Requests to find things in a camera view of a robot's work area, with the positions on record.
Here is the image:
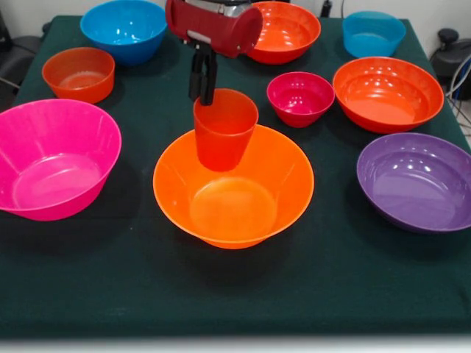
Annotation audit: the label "wide red-orange bowl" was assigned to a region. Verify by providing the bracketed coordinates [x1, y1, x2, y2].
[332, 56, 445, 135]
[246, 1, 322, 66]

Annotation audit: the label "black office chair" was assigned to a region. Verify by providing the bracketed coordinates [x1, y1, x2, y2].
[429, 28, 471, 78]

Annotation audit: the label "large yellow-orange bowl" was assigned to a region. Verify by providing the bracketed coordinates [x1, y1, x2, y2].
[152, 124, 315, 250]

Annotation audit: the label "orange cup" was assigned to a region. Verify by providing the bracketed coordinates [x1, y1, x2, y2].
[193, 88, 260, 173]

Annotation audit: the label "dark green tablecloth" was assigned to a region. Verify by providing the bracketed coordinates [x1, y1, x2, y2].
[0, 14, 471, 338]

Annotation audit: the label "small light blue bowl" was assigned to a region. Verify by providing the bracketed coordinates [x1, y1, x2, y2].
[341, 10, 407, 59]

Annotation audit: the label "small magenta bowl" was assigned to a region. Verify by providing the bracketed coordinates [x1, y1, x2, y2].
[266, 71, 336, 129]

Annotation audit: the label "large blue bowl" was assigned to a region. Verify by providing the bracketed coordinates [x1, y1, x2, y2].
[79, 0, 169, 67]

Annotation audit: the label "tangled floor cables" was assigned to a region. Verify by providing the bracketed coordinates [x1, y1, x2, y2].
[445, 54, 471, 137]

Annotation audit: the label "wide purple bowl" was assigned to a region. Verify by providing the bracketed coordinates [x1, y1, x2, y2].
[355, 132, 471, 235]

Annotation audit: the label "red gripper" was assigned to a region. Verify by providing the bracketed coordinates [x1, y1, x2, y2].
[164, 0, 264, 107]

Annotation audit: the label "grey office chair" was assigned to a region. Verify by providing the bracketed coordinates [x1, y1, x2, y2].
[0, 9, 52, 100]

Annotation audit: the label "large pink bowl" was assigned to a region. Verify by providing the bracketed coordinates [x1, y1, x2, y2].
[0, 98, 123, 222]

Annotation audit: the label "small orange bowl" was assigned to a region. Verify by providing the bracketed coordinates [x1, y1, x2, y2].
[41, 46, 116, 104]

